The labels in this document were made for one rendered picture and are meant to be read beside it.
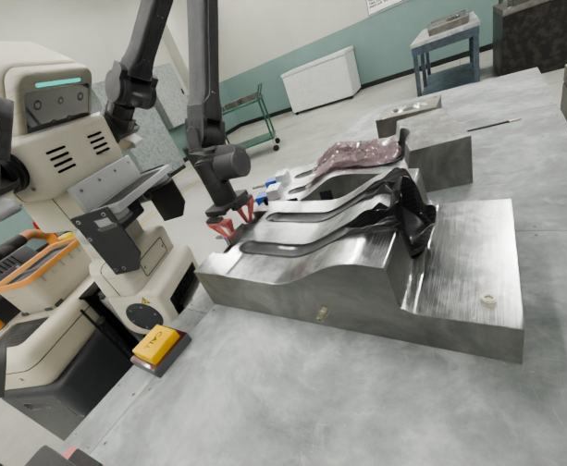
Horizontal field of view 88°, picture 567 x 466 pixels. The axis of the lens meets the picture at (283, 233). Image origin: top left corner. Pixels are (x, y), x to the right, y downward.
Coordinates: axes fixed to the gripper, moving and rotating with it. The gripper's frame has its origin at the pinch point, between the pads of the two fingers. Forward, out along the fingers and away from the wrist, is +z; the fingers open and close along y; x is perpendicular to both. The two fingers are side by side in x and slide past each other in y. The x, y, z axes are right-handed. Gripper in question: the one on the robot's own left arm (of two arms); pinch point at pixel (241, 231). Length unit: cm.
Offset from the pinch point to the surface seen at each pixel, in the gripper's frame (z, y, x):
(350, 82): 48, 619, 169
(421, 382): 5, -26, -44
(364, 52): 9, 705, 151
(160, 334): 1.0, -31.0, -2.2
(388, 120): -1, 66, -24
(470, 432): 5, -30, -49
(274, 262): -3.5, -15.5, -20.8
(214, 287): -0.7, -20.0, -7.8
